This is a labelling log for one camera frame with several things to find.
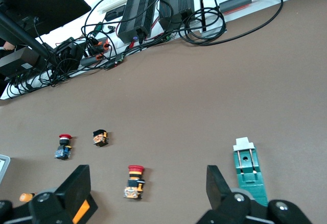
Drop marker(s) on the black computer monitor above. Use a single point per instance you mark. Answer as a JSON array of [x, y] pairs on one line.
[[38, 2]]

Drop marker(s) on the red button blue contact block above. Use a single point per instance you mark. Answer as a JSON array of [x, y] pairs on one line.
[[62, 147]]

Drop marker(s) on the brown table cover sheet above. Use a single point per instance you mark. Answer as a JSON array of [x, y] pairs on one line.
[[178, 94]]

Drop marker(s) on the black power adapter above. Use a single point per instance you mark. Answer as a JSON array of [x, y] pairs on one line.
[[69, 51]]

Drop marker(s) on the black box device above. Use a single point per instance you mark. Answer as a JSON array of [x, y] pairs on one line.
[[20, 63]]

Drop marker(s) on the small red orange knob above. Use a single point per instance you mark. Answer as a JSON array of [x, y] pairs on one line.
[[25, 197]]

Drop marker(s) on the red yellow emergency stop button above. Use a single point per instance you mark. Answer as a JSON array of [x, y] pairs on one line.
[[134, 183]]

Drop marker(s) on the small circuit board red light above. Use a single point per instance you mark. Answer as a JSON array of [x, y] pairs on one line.
[[118, 60]]

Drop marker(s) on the black orange contact block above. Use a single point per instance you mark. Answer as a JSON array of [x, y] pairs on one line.
[[100, 137]]

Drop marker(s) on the camera stand grey base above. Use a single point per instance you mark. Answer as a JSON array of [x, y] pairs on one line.
[[213, 32]]

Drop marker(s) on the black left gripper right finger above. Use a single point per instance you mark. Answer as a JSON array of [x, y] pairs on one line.
[[217, 190]]

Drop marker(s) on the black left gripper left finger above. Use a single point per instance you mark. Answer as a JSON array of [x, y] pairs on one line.
[[74, 185]]

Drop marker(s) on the dark finned power supply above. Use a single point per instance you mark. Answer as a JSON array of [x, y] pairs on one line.
[[138, 17], [176, 2]]

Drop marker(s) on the small black desk device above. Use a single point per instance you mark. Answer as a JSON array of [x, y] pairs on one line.
[[113, 14]]

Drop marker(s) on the grey usb hub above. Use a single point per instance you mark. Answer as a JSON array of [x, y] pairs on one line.
[[235, 2]]

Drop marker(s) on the black orange power strip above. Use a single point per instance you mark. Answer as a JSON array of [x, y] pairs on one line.
[[99, 46]]

